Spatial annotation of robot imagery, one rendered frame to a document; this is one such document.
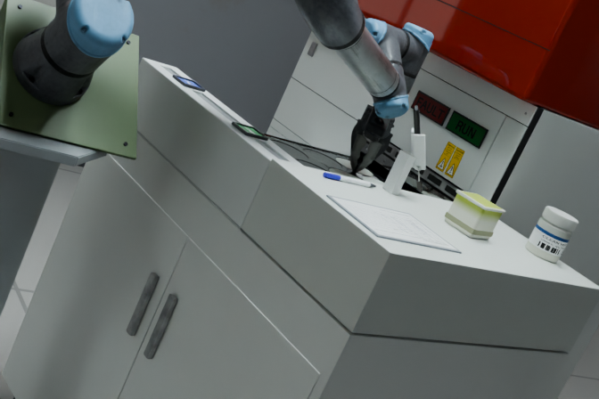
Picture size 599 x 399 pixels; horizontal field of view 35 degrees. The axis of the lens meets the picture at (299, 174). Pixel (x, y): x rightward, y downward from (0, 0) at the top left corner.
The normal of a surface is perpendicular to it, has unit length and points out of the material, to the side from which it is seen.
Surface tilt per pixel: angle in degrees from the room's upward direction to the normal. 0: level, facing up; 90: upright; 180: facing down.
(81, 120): 44
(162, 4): 90
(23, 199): 90
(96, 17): 52
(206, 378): 90
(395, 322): 90
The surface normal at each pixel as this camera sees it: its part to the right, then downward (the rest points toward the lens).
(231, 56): 0.46, 0.40
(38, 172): 0.68, 0.46
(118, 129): 0.61, -0.35
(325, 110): -0.74, -0.17
